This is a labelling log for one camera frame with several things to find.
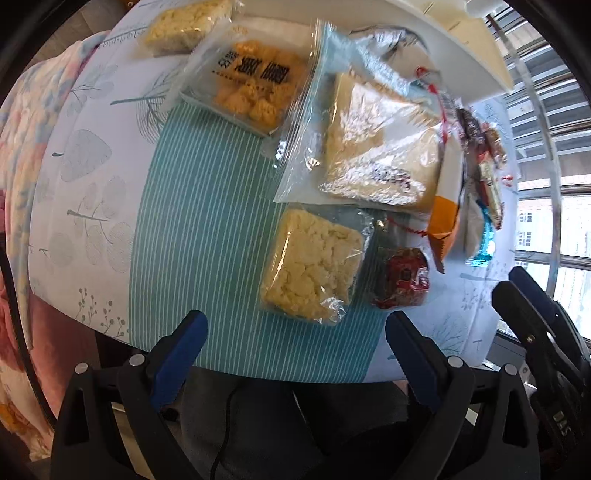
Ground maroon sofa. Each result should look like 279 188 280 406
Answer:
21 291 100 370

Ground pile of small wrapped candies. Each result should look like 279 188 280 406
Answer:
456 107 509 229

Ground orange and white snack packet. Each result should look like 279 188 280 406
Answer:
427 134 466 274

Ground person's grey trousers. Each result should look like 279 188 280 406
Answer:
178 369 419 480

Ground white plastic bin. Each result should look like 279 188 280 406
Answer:
379 0 516 103

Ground blue silver snack wrapper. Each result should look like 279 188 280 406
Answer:
465 203 498 269

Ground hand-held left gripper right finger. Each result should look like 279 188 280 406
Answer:
385 310 541 480

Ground black cable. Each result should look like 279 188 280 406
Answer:
0 256 54 418
210 382 247 480

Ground clear zip bag beige snacks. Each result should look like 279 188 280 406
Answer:
272 21 446 214

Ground small yellow crumbly snack packet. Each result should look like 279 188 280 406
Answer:
141 0 234 54

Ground dark red snack packet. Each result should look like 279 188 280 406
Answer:
370 246 433 311

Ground large yellow crumbly snack packet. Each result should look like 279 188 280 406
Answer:
259 207 372 328

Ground orange snack packet black print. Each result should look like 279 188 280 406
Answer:
179 18 320 138

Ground floral fleece blanket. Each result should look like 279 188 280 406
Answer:
0 30 109 462

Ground metal window railing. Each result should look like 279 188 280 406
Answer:
485 0 591 333

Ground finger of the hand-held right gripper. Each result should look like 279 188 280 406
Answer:
491 281 566 398
509 266 583 344

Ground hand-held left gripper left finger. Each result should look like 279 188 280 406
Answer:
51 310 208 480

